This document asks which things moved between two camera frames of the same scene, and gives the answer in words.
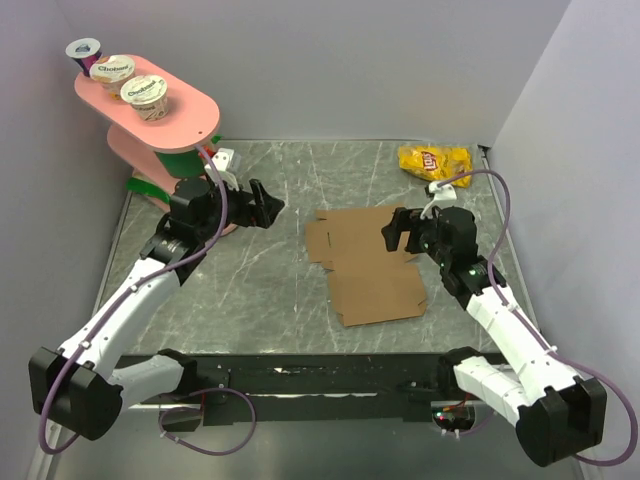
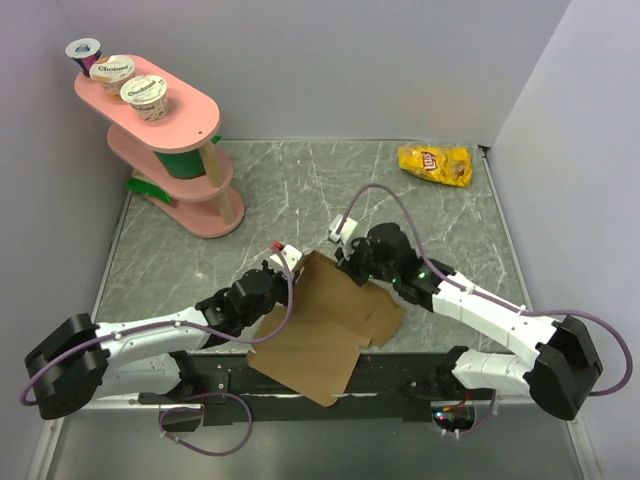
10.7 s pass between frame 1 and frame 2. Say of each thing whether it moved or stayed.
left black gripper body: moved
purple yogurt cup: stayed
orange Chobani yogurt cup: stayed
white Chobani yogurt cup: stayed
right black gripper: moved
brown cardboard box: moved
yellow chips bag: stayed
